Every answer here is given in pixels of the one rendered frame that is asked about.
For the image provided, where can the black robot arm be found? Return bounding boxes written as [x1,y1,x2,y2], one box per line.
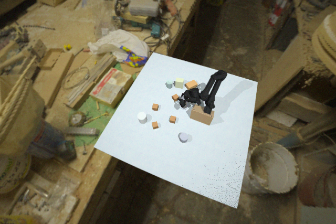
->
[183,70,227,115]

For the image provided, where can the glass french press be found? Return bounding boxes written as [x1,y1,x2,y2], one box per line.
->
[180,94,188,110]

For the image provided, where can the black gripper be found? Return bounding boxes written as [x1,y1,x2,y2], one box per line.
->
[178,95,193,107]

